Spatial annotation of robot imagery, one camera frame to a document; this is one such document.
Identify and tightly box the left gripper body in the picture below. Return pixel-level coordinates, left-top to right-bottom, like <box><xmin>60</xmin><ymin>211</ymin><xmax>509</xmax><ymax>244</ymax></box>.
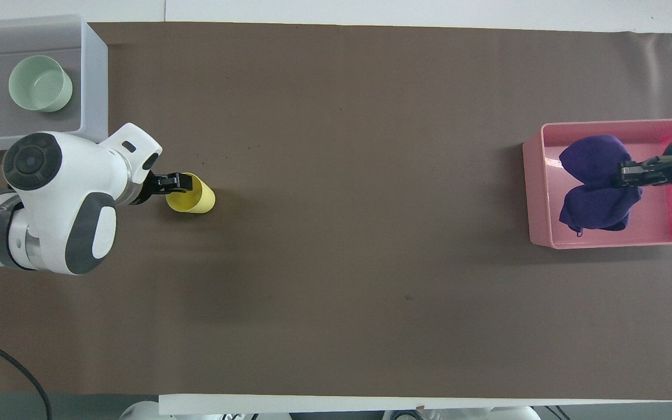
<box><xmin>134</xmin><ymin>171</ymin><xmax>166</xmax><ymax>206</ymax></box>

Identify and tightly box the translucent grey plastic box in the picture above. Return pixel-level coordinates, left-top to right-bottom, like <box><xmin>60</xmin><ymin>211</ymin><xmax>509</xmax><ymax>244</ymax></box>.
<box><xmin>0</xmin><ymin>14</ymin><xmax>109</xmax><ymax>153</ymax></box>

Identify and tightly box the pale green cup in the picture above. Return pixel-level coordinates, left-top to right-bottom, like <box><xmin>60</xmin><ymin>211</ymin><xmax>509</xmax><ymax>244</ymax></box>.
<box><xmin>8</xmin><ymin>55</ymin><xmax>74</xmax><ymax>113</ymax></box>

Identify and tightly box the purple cloth bag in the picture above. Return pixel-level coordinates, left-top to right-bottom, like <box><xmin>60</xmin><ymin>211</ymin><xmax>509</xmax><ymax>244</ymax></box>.
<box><xmin>558</xmin><ymin>135</ymin><xmax>643</xmax><ymax>237</ymax></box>

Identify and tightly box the pink plastic box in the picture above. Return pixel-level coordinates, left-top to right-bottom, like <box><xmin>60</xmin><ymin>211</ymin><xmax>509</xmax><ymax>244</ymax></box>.
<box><xmin>522</xmin><ymin>118</ymin><xmax>672</xmax><ymax>250</ymax></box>

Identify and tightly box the yellow cup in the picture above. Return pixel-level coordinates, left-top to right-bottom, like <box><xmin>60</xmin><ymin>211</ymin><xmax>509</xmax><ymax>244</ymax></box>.
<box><xmin>165</xmin><ymin>173</ymin><xmax>216</xmax><ymax>214</ymax></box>

